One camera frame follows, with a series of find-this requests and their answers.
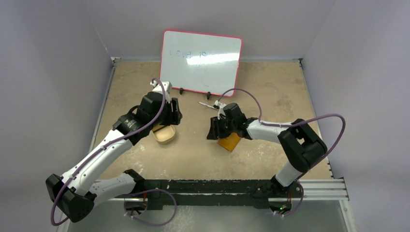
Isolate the yellow leather card holder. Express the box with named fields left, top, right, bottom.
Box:
left=218, top=132, right=241, bottom=152

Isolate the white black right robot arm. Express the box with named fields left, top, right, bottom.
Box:
left=206, top=101, right=328, bottom=197

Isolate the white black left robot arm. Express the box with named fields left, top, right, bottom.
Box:
left=45, top=91, right=182, bottom=226

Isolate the beige oval plastic tray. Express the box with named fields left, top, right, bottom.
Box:
left=152, top=125, right=176, bottom=145

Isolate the white marker pen green cap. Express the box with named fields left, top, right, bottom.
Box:
left=198, top=101, right=217, bottom=110

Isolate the pink framed whiteboard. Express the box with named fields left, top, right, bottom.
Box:
left=159, top=29, right=243, bottom=97

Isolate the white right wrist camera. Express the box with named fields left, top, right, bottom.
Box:
left=214, top=100, right=226, bottom=119

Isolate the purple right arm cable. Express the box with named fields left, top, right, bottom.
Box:
left=218, top=88, right=347, bottom=218

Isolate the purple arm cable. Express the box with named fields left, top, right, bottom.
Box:
left=218, top=88, right=347, bottom=218
left=50, top=77, right=178, bottom=227

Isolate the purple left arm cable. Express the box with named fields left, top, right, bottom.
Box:
left=50, top=77, right=178, bottom=227

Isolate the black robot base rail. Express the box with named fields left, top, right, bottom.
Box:
left=122, top=179, right=303, bottom=211

